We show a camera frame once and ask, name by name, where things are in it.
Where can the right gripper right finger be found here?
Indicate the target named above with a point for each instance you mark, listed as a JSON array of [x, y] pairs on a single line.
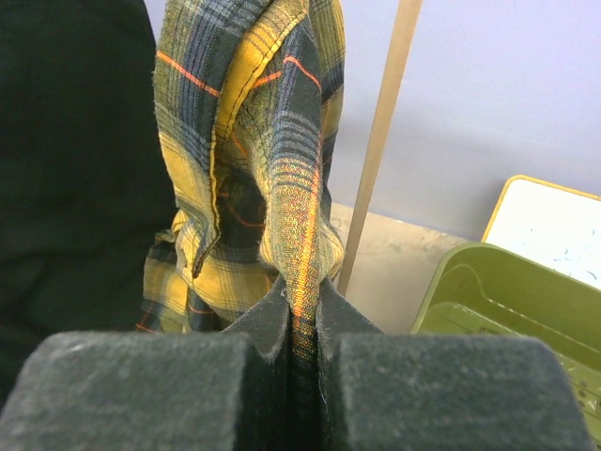
[[438, 392]]

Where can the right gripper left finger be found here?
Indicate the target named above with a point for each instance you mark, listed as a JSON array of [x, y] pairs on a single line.
[[142, 391]]

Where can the yellow plaid flannel shirt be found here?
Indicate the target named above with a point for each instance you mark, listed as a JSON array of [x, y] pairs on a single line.
[[248, 96]]

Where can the black hanging shirt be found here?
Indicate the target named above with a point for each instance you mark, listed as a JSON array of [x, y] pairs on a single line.
[[84, 189]]

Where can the olive green plastic bin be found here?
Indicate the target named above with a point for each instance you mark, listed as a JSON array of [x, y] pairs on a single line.
[[479, 288]]

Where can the small whiteboard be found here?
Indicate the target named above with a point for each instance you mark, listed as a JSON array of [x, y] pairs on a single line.
[[549, 224]]

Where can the wooden clothes rack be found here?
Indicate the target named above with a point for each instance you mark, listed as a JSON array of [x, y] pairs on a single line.
[[404, 26]]

